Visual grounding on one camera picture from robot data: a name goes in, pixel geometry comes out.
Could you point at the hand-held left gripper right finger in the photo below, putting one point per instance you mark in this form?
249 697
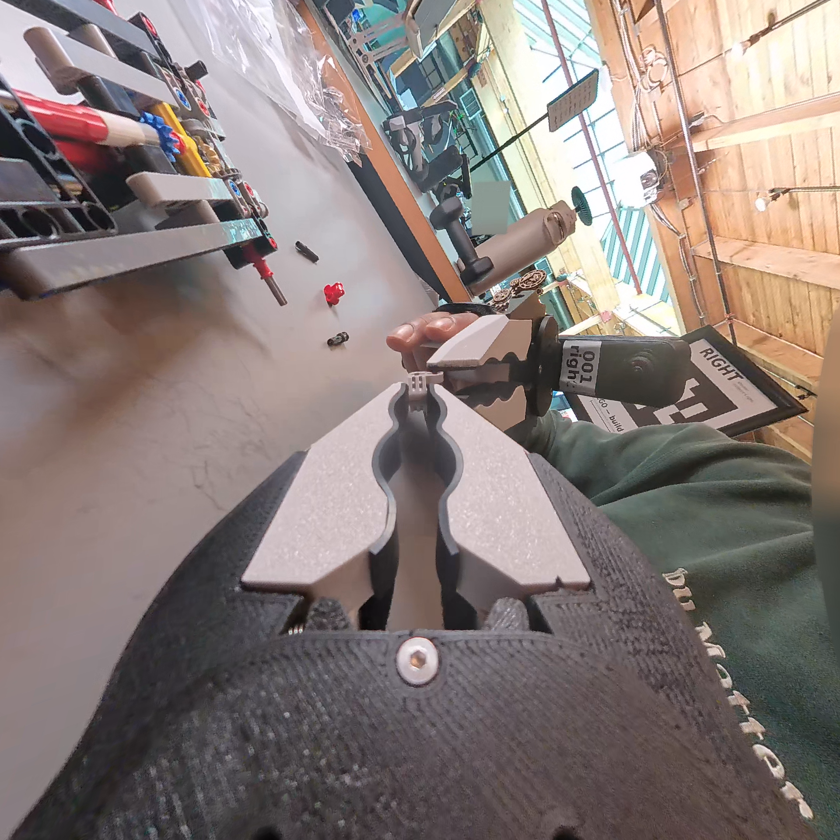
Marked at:
512 518

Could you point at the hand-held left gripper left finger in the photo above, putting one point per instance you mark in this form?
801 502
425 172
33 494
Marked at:
321 518

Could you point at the long black toy pin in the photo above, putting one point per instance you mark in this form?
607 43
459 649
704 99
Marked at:
306 252

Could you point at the hanging light bulb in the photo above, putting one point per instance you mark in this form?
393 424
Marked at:
740 47
763 202

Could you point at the grey toy connector red pin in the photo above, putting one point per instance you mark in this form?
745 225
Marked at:
420 384

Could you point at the grey insulated bottle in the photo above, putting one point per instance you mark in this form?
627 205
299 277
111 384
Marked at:
525 239

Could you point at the grey office chair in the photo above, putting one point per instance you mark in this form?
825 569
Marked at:
420 141

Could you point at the dark hanging sign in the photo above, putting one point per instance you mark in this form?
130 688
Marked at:
574 98

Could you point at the wooden gear model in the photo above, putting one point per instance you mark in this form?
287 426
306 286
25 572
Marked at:
525 283

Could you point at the white ceiling device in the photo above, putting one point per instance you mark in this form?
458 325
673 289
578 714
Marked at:
636 174

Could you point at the wooden edged workbench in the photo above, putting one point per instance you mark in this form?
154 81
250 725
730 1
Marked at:
392 172

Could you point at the clear plastic bags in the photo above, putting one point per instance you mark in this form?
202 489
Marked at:
295 85

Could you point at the grey dumbbell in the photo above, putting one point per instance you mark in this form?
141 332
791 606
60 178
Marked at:
459 243

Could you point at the red toy bush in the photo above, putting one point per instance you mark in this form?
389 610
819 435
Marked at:
334 292

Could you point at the toy car chassis model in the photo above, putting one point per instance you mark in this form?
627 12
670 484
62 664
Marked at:
131 256

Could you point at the person's right hand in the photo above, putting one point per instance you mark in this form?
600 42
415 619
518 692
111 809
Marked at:
426 328

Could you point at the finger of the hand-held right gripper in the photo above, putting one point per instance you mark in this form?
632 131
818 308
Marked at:
510 410
472 341

